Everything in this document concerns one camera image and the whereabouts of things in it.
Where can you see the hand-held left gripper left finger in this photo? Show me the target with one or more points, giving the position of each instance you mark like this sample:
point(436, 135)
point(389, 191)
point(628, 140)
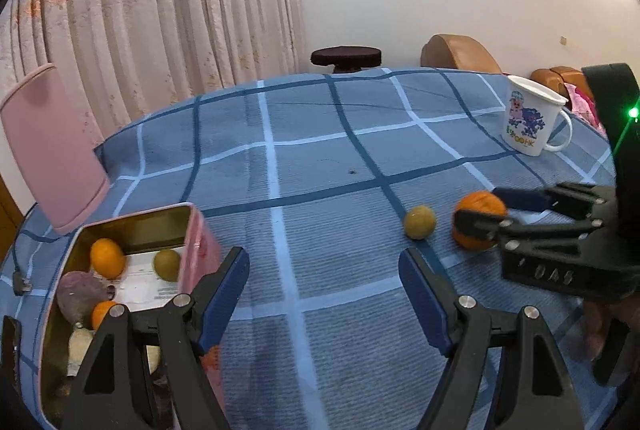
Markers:
point(222, 300)

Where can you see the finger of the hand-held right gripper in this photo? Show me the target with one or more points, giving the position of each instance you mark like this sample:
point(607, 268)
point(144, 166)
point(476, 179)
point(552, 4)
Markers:
point(520, 199)
point(475, 226)

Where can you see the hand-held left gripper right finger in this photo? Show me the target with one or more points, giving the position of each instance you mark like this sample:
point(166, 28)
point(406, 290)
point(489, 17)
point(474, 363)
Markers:
point(425, 300)

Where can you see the large orange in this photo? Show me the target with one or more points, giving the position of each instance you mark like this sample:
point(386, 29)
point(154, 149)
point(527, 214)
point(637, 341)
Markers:
point(482, 205)

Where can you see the brown longan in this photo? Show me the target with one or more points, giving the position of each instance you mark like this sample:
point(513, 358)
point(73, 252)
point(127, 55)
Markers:
point(166, 264)
point(420, 222)

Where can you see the pink tin box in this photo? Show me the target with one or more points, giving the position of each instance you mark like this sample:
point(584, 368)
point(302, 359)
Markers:
point(205, 240)

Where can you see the small orange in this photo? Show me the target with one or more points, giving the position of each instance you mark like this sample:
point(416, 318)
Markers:
point(107, 257)
point(102, 314)

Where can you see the purple passion fruit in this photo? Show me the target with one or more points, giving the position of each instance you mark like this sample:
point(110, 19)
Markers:
point(80, 295)

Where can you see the person's right hand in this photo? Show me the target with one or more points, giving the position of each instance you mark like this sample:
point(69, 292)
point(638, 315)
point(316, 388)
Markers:
point(597, 327)

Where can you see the white printed paper card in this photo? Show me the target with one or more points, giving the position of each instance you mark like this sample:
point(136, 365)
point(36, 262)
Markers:
point(145, 290)

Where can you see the white printed mug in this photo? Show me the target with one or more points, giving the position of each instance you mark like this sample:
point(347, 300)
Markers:
point(530, 120)

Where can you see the brown leather sofa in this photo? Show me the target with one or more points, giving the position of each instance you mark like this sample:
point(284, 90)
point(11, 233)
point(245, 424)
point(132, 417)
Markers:
point(560, 78)

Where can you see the brown leather armchair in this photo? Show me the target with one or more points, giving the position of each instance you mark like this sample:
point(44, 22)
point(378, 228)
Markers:
point(455, 55)

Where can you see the blue plaid tablecloth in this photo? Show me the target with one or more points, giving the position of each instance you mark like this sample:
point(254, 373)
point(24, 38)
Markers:
point(325, 150)

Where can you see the dark round stool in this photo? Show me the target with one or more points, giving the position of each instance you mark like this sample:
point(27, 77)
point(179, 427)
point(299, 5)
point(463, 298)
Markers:
point(345, 56)

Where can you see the pink tall container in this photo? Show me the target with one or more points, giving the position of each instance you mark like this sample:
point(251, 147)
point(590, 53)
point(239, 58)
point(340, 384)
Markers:
point(50, 150)

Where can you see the floral cream curtain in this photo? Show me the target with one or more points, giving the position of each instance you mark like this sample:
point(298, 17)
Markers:
point(150, 10)

